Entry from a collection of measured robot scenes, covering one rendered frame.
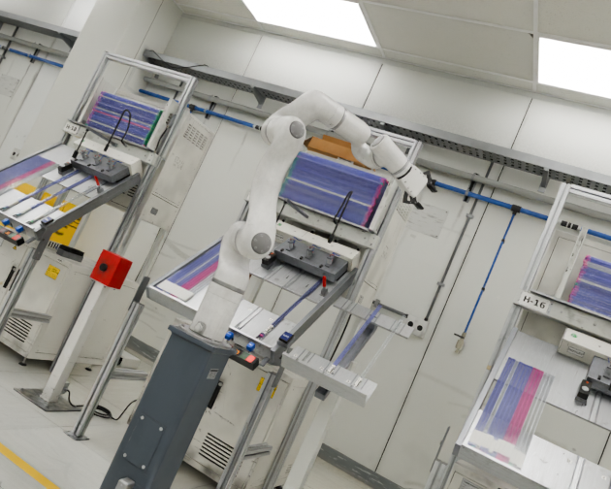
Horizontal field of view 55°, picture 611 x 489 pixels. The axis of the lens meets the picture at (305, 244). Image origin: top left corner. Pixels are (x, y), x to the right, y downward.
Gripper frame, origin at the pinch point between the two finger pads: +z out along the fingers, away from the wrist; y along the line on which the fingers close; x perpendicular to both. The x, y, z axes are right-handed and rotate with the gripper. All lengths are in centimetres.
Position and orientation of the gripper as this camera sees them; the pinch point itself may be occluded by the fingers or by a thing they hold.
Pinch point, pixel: (427, 199)
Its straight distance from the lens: 236.0
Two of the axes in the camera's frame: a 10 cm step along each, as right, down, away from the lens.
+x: 4.2, 0.7, -9.1
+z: 6.6, 6.6, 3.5
